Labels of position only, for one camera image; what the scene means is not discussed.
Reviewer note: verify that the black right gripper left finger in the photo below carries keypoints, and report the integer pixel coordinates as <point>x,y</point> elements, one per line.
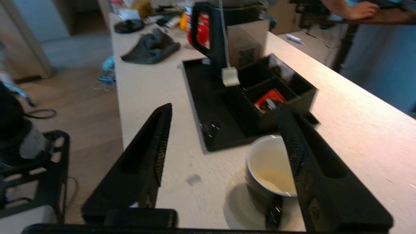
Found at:
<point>136,175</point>

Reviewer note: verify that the black round kettle base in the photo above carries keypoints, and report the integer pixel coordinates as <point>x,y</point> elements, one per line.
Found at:
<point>129,26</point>

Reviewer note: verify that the black electric kettle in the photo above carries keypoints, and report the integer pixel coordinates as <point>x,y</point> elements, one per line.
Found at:
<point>217,32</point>

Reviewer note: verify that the clear acrylic sign stand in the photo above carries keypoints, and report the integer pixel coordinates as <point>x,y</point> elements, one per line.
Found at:
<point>248,42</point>

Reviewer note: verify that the white power strip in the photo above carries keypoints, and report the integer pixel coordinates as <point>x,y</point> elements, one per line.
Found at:
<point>294,39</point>

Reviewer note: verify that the black compartment organizer box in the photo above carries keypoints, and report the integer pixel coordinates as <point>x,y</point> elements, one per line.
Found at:
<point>282,97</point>

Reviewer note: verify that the grey tea bag packets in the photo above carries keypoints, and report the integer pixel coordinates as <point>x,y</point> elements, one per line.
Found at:
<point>230,77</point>

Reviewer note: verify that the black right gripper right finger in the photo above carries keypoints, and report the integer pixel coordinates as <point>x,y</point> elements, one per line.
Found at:
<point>328,195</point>

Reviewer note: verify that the dark grey fuzzy towel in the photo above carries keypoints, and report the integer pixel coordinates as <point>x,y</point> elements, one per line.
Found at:
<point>151,47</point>

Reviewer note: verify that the black mug white inside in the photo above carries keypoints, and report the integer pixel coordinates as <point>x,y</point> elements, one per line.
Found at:
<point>269,175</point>

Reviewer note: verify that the black robot chassis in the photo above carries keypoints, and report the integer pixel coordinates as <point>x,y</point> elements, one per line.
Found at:
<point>32,169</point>

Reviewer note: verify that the red coffee sachet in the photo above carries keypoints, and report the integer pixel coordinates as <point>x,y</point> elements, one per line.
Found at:
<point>269,99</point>

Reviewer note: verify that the person in grey t-shirt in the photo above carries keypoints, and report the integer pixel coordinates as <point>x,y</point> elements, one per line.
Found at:
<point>354,9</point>

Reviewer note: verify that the round white coaster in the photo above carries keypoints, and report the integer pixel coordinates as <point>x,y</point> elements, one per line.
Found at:
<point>237,208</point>

